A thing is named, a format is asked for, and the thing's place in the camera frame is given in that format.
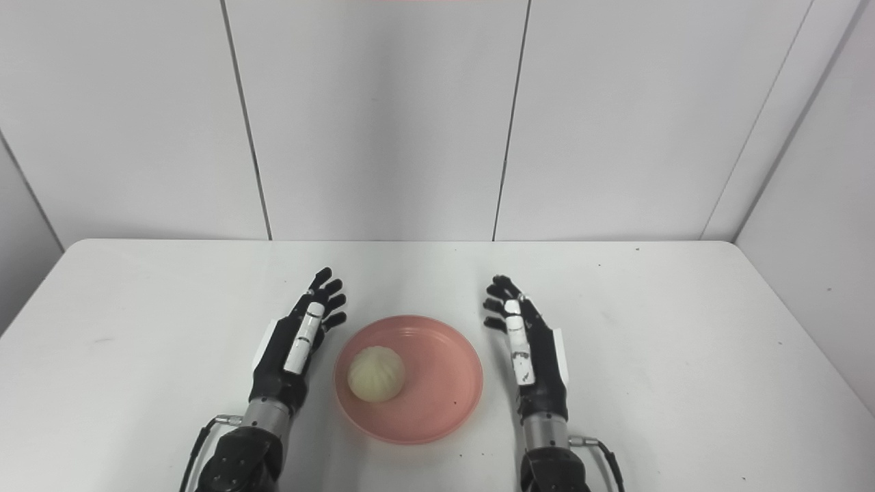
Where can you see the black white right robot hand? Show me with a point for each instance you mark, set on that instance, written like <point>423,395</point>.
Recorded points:
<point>547,376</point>

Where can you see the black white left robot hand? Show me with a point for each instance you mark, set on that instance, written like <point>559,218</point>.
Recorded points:
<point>273,372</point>

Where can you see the cream steamed bun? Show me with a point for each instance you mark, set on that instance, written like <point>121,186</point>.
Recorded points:
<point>376,374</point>

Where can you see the pink round plate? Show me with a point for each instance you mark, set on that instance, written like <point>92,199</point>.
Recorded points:
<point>437,383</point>

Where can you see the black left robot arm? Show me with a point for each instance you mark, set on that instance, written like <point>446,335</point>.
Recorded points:
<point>239,461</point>

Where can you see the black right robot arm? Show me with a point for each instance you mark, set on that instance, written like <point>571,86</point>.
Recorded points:
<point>550,468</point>

